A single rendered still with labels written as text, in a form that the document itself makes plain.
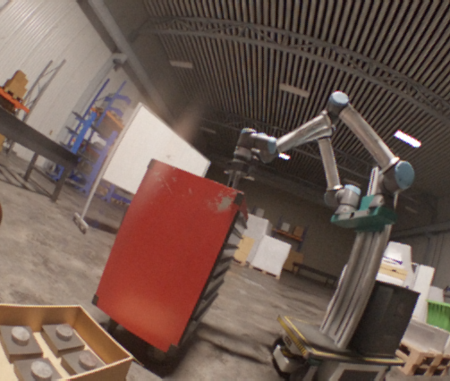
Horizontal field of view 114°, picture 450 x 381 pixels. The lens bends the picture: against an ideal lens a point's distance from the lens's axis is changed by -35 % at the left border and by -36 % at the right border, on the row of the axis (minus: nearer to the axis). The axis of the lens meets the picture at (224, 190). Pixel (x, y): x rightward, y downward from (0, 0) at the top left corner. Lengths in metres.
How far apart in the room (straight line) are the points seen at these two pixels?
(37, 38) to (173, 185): 8.23
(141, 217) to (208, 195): 0.32
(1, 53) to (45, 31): 1.70
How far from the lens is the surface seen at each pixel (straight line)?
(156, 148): 3.59
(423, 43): 9.09
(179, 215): 0.96
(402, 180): 1.39
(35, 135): 3.58
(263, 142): 1.28
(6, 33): 8.47
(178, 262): 0.95
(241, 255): 8.17
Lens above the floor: 0.75
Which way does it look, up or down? 10 degrees up
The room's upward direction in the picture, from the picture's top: 24 degrees clockwise
